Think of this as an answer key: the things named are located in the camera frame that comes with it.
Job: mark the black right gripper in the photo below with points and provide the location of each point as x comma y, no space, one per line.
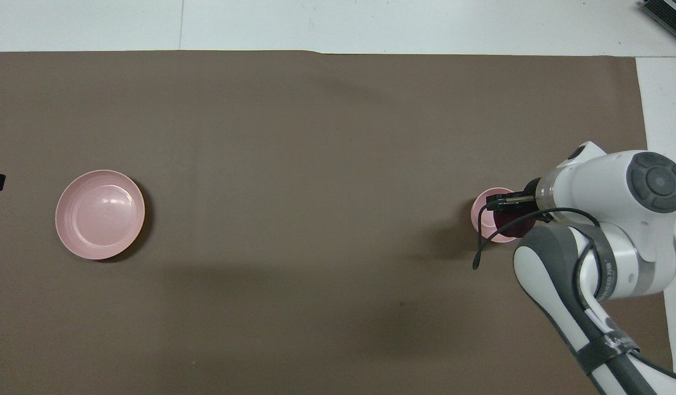
527,211

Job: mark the dark red apple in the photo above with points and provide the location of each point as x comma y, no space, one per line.
511,225

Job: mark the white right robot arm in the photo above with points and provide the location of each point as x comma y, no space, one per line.
607,219

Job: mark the pink bowl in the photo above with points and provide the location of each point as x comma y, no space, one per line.
479,211

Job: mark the pink plate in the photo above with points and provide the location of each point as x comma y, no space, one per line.
99,215

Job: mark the brown table mat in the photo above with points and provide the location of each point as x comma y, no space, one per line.
316,164

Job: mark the grey ribbed metal device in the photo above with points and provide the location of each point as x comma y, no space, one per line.
667,12

